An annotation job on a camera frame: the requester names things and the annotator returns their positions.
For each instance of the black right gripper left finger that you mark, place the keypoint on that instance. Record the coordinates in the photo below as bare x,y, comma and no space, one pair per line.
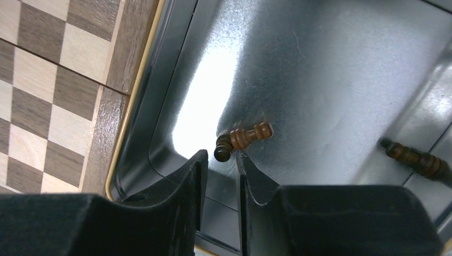
162,219

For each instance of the yellow metal tin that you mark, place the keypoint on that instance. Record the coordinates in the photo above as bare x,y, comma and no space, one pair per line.
337,80

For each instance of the wooden chess board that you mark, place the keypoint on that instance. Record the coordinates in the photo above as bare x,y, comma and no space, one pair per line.
69,73

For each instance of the dark pawn in tin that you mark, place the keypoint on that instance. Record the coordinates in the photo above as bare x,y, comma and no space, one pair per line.
240,139

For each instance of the dark piece tin edge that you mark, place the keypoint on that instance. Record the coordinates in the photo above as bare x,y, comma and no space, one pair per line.
424,164

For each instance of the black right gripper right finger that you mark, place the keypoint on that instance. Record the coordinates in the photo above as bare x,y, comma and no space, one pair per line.
279,219

